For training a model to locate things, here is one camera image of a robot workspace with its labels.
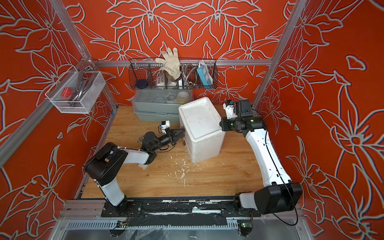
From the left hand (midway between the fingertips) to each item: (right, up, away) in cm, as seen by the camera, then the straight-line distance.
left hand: (185, 131), depth 78 cm
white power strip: (-17, +31, +15) cm, 39 cm away
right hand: (+18, +5, -2) cm, 19 cm away
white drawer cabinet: (+10, -3, -7) cm, 12 cm away
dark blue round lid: (-29, +30, +17) cm, 45 cm away
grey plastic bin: (-18, +16, +19) cm, 31 cm away
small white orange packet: (-26, -22, +9) cm, 35 cm away
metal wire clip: (-30, -6, +17) cm, 36 cm away
